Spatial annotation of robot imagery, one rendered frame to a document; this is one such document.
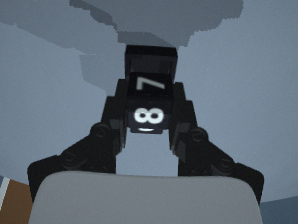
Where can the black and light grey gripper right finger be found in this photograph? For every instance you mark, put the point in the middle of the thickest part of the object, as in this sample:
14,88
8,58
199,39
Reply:
197,155

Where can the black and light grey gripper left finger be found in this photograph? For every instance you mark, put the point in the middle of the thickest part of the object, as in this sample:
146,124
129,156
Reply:
94,152

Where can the black number cube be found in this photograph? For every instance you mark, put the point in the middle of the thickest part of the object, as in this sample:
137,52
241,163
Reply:
149,100
146,131

